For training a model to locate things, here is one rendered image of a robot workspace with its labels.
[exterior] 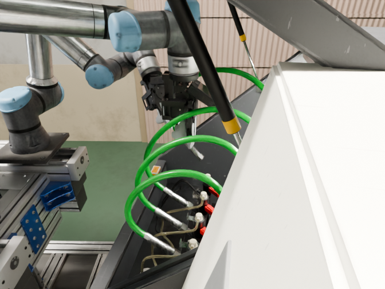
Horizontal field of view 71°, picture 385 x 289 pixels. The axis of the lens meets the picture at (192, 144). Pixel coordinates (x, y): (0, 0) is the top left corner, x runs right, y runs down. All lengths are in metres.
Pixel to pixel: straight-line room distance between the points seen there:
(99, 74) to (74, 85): 2.30
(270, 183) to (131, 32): 0.46
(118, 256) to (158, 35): 0.60
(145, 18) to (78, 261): 1.53
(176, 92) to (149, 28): 0.17
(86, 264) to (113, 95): 1.83
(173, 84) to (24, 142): 0.73
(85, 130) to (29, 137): 2.19
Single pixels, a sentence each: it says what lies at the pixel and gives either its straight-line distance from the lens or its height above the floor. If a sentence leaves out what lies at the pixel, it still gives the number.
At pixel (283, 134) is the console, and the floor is 1.54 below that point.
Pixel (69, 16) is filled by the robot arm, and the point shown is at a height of 1.55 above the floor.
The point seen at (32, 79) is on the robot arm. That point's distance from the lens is 1.26.
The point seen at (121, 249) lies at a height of 0.95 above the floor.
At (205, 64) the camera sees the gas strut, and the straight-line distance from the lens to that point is 0.31.
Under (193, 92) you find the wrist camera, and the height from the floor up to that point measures 1.39.
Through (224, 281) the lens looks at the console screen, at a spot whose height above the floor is 1.45.
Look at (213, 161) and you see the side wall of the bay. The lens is 1.14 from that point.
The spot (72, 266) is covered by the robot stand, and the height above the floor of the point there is 0.21.
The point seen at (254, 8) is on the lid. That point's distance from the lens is 0.26.
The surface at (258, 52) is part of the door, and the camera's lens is 2.84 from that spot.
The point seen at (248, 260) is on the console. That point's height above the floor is 1.48.
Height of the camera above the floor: 1.61
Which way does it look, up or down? 31 degrees down
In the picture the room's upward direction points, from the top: straight up
